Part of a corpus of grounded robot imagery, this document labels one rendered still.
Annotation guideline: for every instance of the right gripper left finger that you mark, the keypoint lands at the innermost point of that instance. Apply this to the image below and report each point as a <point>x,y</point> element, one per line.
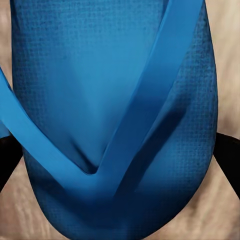
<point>10,154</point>

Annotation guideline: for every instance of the sandal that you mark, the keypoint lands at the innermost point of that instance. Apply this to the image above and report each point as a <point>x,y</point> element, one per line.
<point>4,132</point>
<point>115,104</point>

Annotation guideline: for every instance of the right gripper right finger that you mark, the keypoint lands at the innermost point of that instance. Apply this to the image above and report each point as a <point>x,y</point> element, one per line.
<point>227,154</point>

